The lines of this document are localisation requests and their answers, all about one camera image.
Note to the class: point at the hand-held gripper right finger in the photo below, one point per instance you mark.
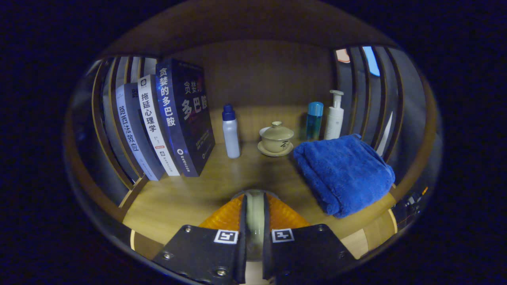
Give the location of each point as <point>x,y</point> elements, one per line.
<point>267,257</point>

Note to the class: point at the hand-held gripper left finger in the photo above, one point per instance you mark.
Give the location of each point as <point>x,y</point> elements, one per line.
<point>241,257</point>

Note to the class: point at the wooden countertop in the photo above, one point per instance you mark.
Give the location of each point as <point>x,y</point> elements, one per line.
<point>198,190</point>

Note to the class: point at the wooden cabinet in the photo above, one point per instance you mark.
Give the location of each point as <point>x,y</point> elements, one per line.
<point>257,71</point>

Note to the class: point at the folded blue towel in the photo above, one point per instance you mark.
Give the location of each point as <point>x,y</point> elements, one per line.
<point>344,174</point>

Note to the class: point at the beige lidded teacup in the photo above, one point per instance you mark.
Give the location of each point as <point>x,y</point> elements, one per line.
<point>276,140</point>

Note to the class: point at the white bottle with blue cap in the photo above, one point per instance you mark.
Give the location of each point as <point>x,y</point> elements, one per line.
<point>231,136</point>

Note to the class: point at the teal bottle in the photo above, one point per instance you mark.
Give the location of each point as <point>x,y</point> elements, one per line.
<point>314,122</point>

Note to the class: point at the dark blue book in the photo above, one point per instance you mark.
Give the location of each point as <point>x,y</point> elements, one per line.
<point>186,118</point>

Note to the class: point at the white pump bottle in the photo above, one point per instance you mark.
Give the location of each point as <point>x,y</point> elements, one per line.
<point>334,122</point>

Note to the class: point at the orange and black clamp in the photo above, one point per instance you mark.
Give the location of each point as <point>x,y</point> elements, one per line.
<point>410,202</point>

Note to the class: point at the white spine book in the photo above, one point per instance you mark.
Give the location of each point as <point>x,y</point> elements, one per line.
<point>154,126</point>

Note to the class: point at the light blue book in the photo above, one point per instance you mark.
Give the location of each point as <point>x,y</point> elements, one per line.
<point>134,134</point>

